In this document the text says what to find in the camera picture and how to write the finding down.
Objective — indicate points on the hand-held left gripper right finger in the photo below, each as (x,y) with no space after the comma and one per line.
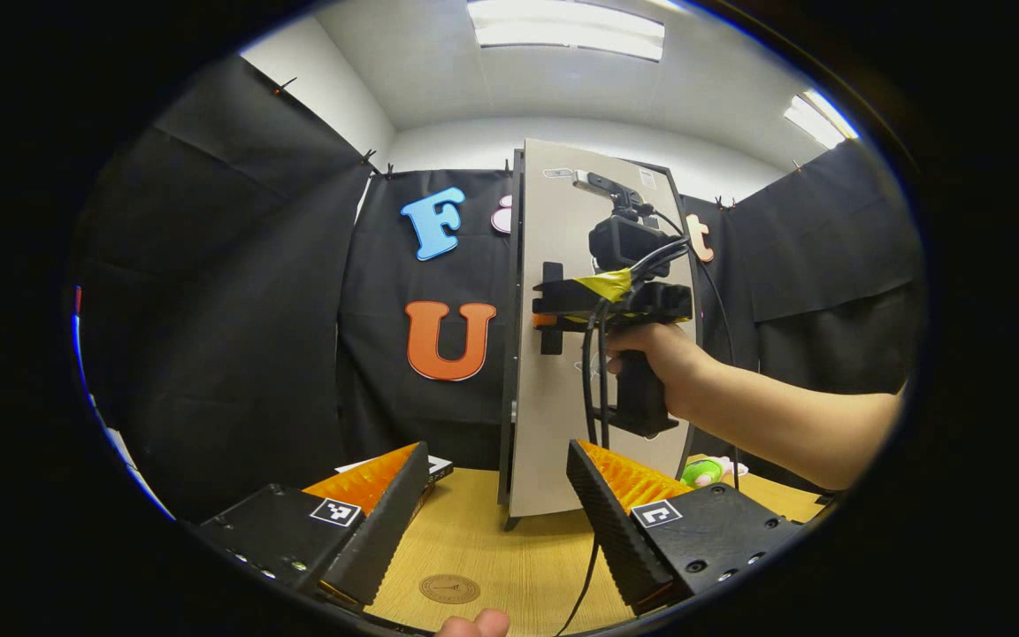
(607,522)

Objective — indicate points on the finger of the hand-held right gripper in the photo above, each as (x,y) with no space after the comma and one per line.
(563,323)
(563,294)

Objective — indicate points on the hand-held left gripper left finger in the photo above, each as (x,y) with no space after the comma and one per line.
(390,513)

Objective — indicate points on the brown round coaster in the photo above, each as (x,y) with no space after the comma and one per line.
(449,588)

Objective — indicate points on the green and pink plush toy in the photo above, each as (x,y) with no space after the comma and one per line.
(702,472)

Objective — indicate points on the small ceiling light panel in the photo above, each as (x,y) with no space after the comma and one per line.
(815,119)

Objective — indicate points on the large ceiling light panel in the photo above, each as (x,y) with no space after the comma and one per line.
(567,26)

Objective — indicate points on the black backdrop cloth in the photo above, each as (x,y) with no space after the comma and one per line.
(235,310)

